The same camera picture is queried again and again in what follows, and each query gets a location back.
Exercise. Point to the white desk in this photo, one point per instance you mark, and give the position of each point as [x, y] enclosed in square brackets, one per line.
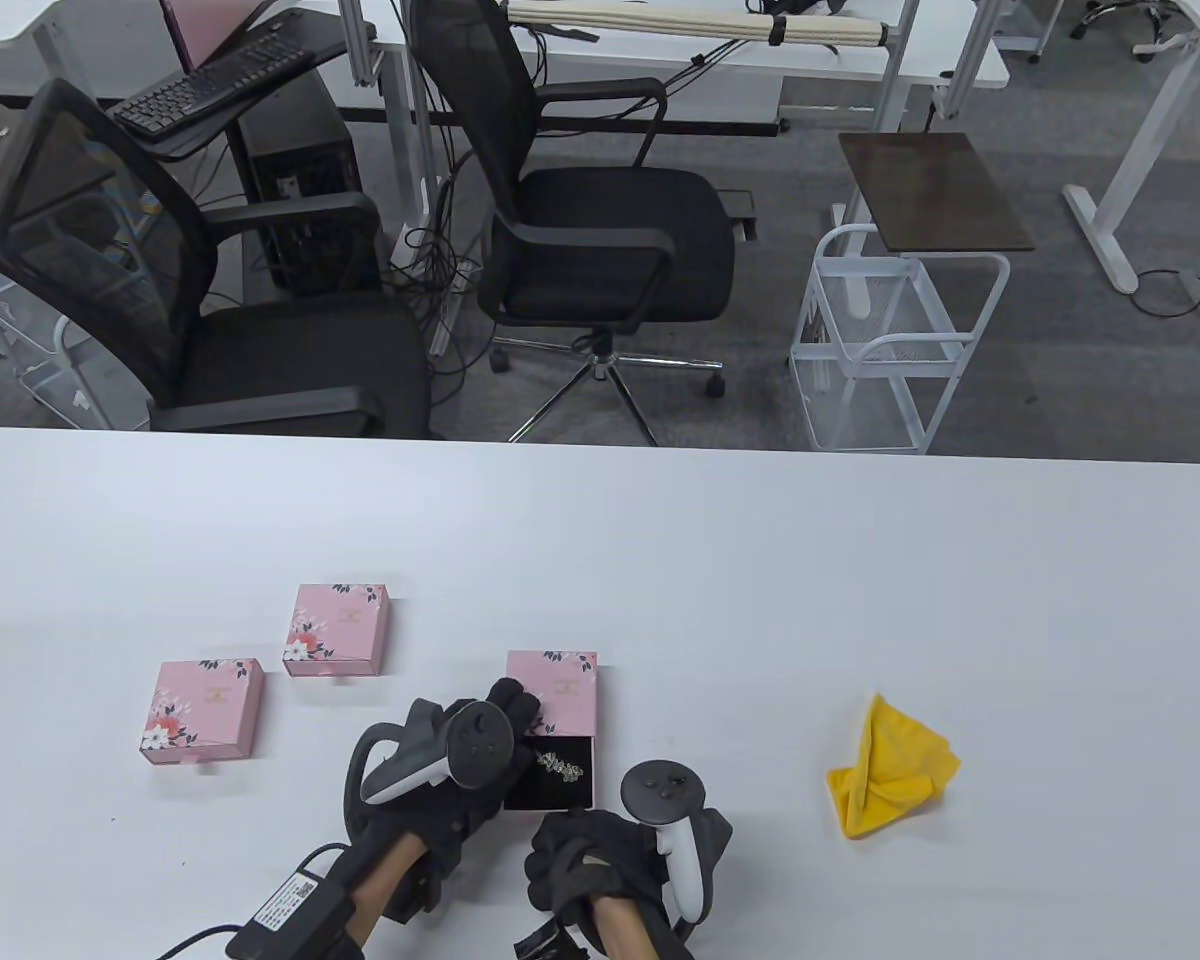
[90, 40]
[1160, 110]
[840, 60]

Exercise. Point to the person's right hand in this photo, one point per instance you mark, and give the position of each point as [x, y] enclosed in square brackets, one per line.
[580, 860]

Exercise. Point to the black mesh office chair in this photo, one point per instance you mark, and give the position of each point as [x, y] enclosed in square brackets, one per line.
[290, 370]

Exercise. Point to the pink floral box sleeve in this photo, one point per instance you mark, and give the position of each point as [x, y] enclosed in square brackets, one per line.
[560, 700]

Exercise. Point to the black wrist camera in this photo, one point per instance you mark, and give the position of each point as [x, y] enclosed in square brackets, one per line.
[545, 945]
[415, 895]

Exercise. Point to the distant chair base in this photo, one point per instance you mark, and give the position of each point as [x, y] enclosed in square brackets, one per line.
[1120, 12]

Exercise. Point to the black computer tower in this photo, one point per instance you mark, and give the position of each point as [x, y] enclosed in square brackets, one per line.
[300, 180]

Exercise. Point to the person's left hand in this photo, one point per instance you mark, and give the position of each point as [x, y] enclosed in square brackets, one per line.
[430, 815]

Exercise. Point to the pink floral jewelry box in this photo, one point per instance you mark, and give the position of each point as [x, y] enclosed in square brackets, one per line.
[337, 630]
[203, 710]

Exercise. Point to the dark wooden board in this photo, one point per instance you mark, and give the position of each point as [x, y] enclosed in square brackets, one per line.
[935, 190]

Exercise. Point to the black forearm sensor box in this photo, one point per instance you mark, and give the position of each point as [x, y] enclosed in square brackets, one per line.
[290, 900]

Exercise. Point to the black keyboard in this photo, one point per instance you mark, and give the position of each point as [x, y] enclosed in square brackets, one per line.
[200, 90]

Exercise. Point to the yellow cloth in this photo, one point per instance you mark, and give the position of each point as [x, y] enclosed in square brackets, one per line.
[890, 770]

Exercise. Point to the black keyboard tray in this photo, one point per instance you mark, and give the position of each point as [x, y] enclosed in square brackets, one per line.
[260, 102]

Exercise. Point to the black office chair chrome base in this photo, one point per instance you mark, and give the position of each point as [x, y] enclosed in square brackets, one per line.
[600, 230]

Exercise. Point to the person's left forearm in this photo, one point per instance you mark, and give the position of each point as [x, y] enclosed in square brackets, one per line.
[390, 880]

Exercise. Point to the grey handheld controller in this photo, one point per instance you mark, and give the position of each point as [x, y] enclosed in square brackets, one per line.
[460, 745]
[660, 790]

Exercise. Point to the person's right forearm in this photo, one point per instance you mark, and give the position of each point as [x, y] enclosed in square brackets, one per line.
[630, 930]

